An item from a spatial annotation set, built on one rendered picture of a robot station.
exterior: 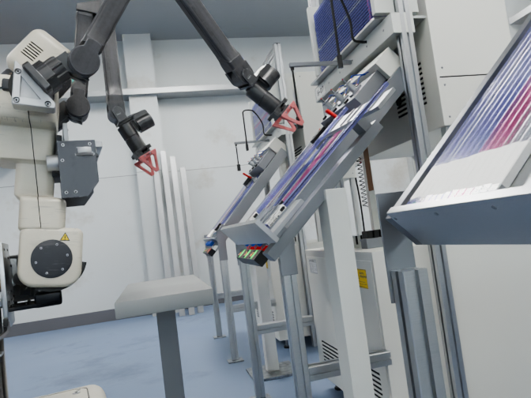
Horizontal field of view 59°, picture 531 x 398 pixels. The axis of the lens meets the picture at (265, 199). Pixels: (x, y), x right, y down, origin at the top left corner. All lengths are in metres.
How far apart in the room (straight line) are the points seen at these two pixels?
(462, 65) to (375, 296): 0.84
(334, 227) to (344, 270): 0.11
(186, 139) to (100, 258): 1.60
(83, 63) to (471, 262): 1.32
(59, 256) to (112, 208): 3.99
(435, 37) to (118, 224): 4.22
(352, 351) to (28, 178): 1.00
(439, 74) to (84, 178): 1.19
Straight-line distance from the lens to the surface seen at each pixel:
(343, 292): 1.24
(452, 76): 1.78
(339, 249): 1.23
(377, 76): 1.69
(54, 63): 1.37
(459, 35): 1.85
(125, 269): 5.37
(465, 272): 1.70
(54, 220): 1.42
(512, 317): 1.82
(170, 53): 5.79
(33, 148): 1.48
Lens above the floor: 0.72
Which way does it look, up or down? 4 degrees up
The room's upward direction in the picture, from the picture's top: 7 degrees counter-clockwise
